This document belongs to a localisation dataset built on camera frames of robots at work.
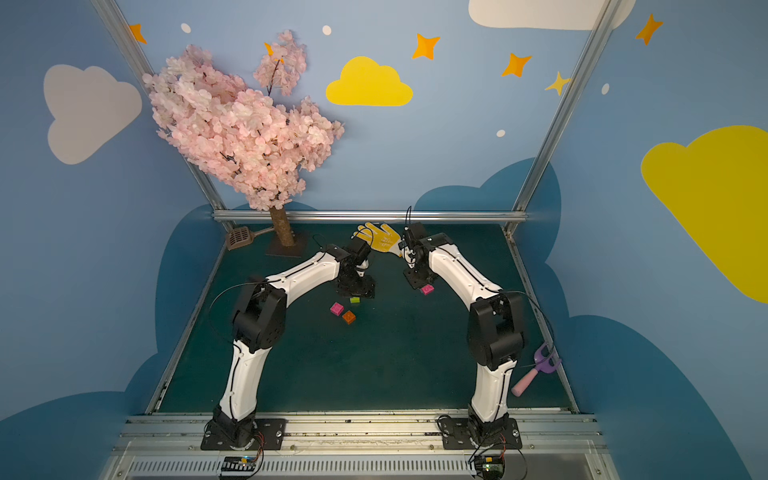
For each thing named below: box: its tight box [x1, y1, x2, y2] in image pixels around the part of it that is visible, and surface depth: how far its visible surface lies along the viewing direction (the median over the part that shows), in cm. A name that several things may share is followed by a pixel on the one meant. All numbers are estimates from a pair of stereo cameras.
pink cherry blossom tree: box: [142, 32, 345, 258], surface depth 77 cm
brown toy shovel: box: [226, 226, 275, 251], surface depth 117 cm
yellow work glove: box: [351, 222, 402, 257], surface depth 123 cm
